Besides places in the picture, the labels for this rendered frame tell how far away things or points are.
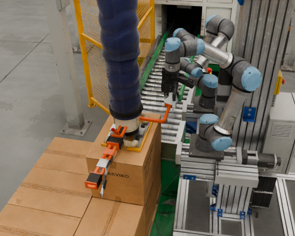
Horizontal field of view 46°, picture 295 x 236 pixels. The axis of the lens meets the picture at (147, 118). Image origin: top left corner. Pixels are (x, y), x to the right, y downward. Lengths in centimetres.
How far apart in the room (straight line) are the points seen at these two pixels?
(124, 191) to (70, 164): 65
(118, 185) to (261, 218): 123
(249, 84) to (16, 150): 293
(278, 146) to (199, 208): 93
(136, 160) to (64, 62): 175
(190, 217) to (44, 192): 118
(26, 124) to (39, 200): 190
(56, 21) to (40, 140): 141
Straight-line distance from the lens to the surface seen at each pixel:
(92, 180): 200
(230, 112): 198
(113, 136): 229
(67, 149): 311
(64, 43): 363
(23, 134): 434
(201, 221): 292
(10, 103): 499
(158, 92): 381
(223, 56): 193
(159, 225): 314
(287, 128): 235
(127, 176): 239
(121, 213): 254
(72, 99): 395
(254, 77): 189
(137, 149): 237
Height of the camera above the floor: 252
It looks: 36 degrees down
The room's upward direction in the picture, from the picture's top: 2 degrees counter-clockwise
